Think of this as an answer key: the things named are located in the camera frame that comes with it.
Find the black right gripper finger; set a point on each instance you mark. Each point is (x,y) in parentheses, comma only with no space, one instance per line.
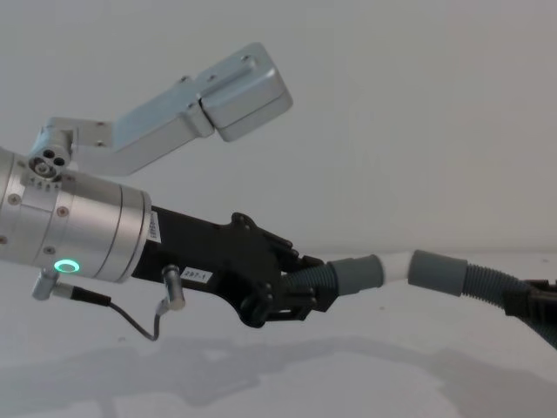
(537,300)

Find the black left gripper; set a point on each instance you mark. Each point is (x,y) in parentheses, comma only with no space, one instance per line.
(196,248)

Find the white plastic tube connector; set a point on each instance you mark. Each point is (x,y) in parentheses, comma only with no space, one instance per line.
(395,269)

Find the white table cloth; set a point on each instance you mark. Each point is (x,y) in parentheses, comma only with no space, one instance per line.
(278,370)

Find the white curtain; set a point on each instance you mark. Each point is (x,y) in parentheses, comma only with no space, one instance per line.
(391,109)

